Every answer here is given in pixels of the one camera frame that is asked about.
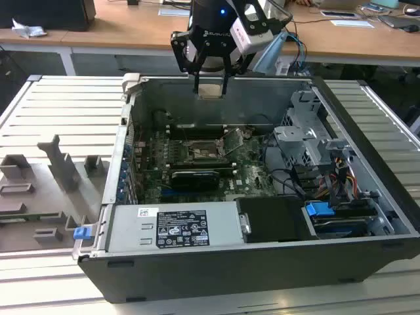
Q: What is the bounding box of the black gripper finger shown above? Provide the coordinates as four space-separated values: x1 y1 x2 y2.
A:
220 51 256 96
170 30 209 96

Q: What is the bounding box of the small square CPU plate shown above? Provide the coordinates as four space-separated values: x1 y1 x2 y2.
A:
198 83 224 100

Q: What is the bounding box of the metal CPU socket cover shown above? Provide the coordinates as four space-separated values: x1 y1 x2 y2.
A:
217 127 246 158

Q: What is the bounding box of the CPU socket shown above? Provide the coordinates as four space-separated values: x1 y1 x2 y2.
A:
182 139 230 165

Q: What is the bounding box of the long wooden desk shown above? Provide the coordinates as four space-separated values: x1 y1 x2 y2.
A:
0 0 420 77

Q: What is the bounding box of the silver metal drive cage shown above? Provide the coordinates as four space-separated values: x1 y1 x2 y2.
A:
272 90 356 172

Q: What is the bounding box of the green motherboard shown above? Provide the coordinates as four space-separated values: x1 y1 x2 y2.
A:
131 126 284 204

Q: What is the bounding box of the black graphics card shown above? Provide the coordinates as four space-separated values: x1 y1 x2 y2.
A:
170 169 221 193

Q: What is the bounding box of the flat dark tablet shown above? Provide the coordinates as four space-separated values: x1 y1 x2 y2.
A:
320 9 359 18

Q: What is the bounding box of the black computer box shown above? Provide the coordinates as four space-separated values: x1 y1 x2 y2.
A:
0 0 96 32

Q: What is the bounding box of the white paper sheet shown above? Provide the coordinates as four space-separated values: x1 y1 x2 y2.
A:
329 19 375 29

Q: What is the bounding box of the black plastic shroud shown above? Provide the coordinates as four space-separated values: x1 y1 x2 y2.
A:
236 196 316 244

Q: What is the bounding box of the crumpled silver foil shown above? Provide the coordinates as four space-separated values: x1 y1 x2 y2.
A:
11 18 47 39

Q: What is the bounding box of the blue disk carrier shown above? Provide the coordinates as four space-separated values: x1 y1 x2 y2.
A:
304 201 336 217

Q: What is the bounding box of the grey power supply unit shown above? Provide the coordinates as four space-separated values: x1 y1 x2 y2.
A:
106 200 247 253

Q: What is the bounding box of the dark closed laptop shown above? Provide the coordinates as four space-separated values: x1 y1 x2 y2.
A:
379 14 418 29

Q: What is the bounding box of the dark hard disk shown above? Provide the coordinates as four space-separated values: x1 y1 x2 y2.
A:
311 209 379 240

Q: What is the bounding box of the black open PC case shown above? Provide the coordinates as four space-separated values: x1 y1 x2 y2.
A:
77 73 420 305

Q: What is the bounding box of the grey parts rack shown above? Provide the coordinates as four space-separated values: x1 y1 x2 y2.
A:
0 133 111 254

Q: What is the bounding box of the green RAM stick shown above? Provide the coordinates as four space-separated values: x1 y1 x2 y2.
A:
0 213 44 221

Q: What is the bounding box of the grey desk cable plate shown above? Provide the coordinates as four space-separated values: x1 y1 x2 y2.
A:
157 9 192 18

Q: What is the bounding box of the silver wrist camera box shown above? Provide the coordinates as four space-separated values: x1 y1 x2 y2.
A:
233 12 275 55

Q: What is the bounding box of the beige case handle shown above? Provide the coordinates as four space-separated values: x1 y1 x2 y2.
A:
121 72 147 95

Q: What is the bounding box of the black camera cable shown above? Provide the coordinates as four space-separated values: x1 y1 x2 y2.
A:
267 0 296 37

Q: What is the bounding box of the blue cable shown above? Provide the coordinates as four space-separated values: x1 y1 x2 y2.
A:
285 31 308 72

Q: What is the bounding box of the coloured power wire bundle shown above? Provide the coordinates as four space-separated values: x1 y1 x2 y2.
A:
314 156 359 201

